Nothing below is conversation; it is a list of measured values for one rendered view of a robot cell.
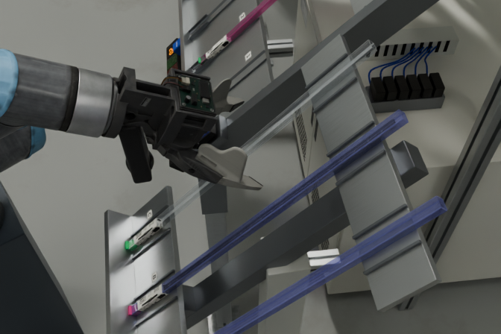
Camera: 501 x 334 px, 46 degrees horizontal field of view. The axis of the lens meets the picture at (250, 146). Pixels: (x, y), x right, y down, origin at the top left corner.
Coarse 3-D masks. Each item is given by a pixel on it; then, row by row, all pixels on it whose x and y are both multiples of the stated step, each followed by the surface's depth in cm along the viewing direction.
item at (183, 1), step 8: (184, 0) 133; (184, 8) 131; (184, 16) 129; (184, 24) 127; (184, 32) 125; (184, 40) 124; (184, 48) 122; (184, 56) 121; (184, 64) 119; (192, 64) 121; (192, 72) 120
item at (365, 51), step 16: (368, 48) 68; (352, 64) 70; (320, 80) 73; (336, 80) 71; (304, 96) 74; (320, 96) 73; (288, 112) 75; (272, 128) 77; (256, 144) 78; (192, 192) 86; (176, 208) 87; (160, 224) 90
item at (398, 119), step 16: (400, 112) 62; (384, 128) 63; (352, 144) 65; (368, 144) 64; (336, 160) 66; (352, 160) 66; (320, 176) 68; (288, 192) 71; (304, 192) 69; (272, 208) 72; (256, 224) 73; (224, 240) 77; (240, 240) 75; (208, 256) 78; (192, 272) 80; (176, 288) 83
